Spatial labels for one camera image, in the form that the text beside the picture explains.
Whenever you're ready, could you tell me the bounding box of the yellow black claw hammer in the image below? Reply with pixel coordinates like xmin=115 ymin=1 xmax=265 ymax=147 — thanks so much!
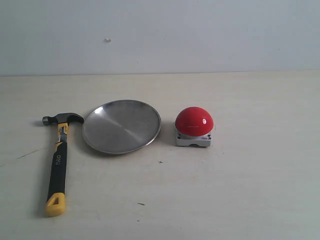
xmin=42 ymin=112 xmax=84 ymax=217

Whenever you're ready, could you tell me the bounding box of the round steel plate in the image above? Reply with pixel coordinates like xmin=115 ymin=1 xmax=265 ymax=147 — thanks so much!
xmin=82 ymin=99 xmax=162 ymax=155

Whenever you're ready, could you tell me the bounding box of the red dome push button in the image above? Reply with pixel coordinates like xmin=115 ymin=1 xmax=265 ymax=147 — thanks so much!
xmin=174 ymin=106 xmax=215 ymax=148

